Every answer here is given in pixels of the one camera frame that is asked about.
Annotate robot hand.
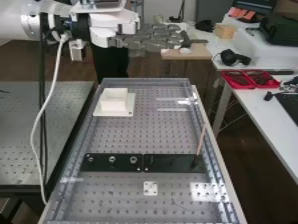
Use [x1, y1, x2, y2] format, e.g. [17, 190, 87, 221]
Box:
[71, 0, 194, 56]

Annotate clear box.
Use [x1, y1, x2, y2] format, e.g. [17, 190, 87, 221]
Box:
[38, 77, 247, 224]

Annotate wooden desk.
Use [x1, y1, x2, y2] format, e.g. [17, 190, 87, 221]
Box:
[159, 42, 215, 79]

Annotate small white box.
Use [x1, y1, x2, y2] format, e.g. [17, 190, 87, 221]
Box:
[91, 87, 136, 118]

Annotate small cardboard box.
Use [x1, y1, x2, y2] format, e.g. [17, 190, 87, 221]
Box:
[212, 23, 235, 40]

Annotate black headphones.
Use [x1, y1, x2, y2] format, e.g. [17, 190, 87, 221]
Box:
[218, 48, 252, 67]

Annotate red tray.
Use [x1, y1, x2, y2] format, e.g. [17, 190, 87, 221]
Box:
[245, 69, 281, 89]
[220, 70, 256, 90]

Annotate black bag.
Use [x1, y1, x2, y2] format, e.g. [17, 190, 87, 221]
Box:
[259, 12, 298, 47]

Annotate thin stick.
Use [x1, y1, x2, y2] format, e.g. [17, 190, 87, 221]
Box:
[192, 124, 210, 168]

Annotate small black device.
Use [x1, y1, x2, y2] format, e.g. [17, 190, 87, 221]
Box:
[261, 91, 275, 102]

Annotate black plate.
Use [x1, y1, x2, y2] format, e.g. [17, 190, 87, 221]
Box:
[79, 152, 207, 174]

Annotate long white desk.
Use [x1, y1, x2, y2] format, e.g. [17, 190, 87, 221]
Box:
[211, 74, 298, 186]

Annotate black cable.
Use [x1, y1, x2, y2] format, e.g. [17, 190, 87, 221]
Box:
[37, 13, 47, 188]

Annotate white cable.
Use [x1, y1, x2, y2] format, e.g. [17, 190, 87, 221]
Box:
[27, 31, 71, 205]

